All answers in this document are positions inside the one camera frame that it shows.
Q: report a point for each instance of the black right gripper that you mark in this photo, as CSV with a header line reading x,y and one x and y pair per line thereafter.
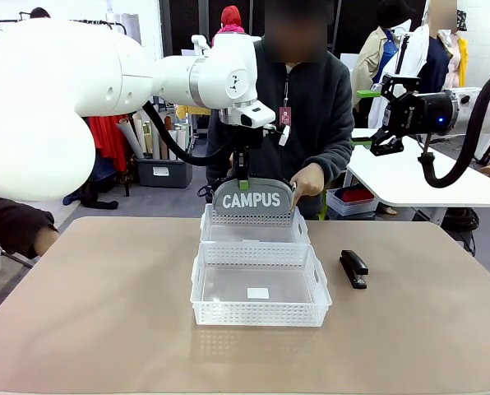
x,y
426,113

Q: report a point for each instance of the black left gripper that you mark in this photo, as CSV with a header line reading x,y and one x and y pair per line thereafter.
x,y
249,138

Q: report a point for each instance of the grey Campus pencil case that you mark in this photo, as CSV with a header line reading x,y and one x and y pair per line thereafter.
x,y
249,201

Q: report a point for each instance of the black stapler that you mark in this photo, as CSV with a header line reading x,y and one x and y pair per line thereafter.
x,y
354,267

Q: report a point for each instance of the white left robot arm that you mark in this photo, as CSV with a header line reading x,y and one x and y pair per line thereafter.
x,y
64,82

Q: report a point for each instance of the person's left forearm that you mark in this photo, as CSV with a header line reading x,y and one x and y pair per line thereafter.
x,y
331,156

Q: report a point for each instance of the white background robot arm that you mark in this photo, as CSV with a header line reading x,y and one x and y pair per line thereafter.
x,y
199,41

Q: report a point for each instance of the person's right hand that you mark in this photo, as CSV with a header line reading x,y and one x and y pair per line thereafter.
x,y
232,164

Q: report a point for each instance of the person's left hand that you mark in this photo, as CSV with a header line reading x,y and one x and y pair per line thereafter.
x,y
311,181

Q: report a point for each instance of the white coat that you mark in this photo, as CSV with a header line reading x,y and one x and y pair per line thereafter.
x,y
417,57

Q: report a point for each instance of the black stand pole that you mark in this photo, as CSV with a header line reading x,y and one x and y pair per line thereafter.
x,y
402,53

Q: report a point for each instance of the mannequin with beige coat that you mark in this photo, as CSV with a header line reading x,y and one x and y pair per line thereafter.
x,y
372,53

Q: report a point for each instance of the mannequin in navy garment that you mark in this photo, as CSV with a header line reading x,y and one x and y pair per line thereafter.
x,y
438,66

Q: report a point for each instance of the maroon name badge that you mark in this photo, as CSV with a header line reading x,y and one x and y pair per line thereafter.
x,y
285,116

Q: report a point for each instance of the white paper roll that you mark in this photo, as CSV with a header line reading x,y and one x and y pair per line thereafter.
x,y
173,144
181,142

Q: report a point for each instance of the white perforated plastic basket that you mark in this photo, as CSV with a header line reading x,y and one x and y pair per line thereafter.
x,y
261,312
206,230

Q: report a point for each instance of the white table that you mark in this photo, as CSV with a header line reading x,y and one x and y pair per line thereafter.
x,y
413,185

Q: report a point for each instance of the person in dark fleece jacket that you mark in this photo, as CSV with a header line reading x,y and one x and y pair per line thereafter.
x,y
319,103

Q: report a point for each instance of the yellow bag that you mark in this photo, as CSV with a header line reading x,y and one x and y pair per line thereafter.
x,y
187,112

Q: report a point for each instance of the yellow garment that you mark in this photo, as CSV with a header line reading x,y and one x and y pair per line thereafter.
x,y
463,61

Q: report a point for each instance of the dark red paper roll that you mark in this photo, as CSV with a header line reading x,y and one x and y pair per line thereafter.
x,y
169,123

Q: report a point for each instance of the red fabric item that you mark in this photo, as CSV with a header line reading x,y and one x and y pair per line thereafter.
x,y
358,195

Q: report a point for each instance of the clear plastic storage box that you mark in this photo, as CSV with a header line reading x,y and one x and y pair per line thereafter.
x,y
352,207

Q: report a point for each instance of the cream paper roll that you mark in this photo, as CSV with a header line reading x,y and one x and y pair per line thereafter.
x,y
139,127

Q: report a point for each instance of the grey paper roll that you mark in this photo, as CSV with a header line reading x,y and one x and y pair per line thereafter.
x,y
130,140

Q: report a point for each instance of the white rectangular sticker label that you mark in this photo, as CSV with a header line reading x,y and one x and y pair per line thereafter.
x,y
258,293

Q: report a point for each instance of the person's head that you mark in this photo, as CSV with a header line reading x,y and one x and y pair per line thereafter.
x,y
296,29

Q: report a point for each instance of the long red dress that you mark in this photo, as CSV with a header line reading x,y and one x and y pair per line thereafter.
x,y
109,140

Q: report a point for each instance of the bystander in red hood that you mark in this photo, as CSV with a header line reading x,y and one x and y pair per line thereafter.
x,y
230,18

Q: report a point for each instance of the black clothes rack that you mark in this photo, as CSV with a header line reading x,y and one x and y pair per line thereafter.
x,y
121,25

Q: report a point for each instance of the seated bystander in black shorts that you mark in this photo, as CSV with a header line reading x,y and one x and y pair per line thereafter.
x,y
10,226

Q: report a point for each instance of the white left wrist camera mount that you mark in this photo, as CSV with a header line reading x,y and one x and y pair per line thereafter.
x,y
284,136

